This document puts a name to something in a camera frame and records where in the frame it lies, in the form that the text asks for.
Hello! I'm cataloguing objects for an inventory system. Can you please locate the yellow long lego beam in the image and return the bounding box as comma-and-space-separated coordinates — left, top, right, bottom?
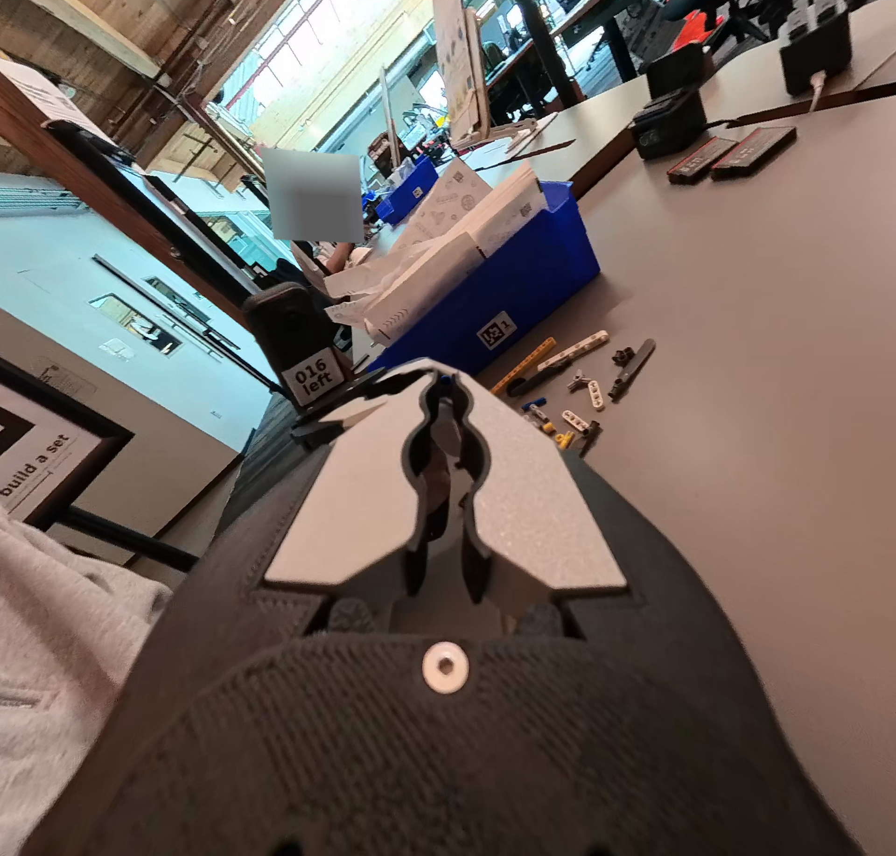
490, 336, 558, 396

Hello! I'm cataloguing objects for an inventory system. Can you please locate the blue plastic bin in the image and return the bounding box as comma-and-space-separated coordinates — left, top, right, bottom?
374, 156, 440, 227
366, 180, 602, 381

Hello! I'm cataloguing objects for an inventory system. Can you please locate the dark grey lego blade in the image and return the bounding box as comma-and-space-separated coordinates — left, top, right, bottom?
521, 362, 582, 393

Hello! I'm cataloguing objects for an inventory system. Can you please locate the framed white sign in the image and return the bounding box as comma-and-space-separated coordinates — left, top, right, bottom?
0, 358, 135, 531

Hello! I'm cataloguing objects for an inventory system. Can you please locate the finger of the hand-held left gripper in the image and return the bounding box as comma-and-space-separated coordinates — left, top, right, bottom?
316, 387, 385, 444

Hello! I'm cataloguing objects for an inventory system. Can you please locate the white paper sign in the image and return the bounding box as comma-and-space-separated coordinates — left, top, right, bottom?
0, 58, 95, 132

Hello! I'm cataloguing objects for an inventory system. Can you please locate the white printed paper bag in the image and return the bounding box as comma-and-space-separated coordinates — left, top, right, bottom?
402, 159, 548, 258

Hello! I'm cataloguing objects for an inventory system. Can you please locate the black charger box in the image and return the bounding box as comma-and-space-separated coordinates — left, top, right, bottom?
779, 0, 853, 97
629, 89, 708, 161
644, 42, 708, 97

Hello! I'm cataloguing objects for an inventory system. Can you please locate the white paper bag chevron print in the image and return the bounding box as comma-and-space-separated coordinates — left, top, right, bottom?
364, 232, 485, 347

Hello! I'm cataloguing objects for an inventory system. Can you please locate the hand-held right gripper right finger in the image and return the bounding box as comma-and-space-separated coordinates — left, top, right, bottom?
450, 372, 629, 626

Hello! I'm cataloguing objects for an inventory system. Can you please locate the crumpled white paper bag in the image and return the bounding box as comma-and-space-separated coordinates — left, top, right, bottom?
324, 257, 393, 326

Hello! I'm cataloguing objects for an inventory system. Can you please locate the grey lego blade with connector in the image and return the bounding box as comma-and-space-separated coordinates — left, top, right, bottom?
606, 338, 658, 402

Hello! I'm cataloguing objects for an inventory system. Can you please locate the white long lego beam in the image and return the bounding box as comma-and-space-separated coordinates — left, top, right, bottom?
536, 330, 611, 374

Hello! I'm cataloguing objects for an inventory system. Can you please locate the pile of small lego pieces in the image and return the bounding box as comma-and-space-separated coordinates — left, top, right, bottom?
519, 369, 604, 459

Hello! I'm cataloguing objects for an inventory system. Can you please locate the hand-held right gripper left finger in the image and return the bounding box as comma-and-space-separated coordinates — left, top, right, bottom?
262, 357, 452, 626

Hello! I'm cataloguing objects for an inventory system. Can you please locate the black red battery pack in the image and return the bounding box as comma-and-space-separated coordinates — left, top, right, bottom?
667, 136, 741, 186
709, 126, 799, 182

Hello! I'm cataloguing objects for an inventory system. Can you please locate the wooden book stand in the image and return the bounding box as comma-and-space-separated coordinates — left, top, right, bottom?
426, 0, 561, 160

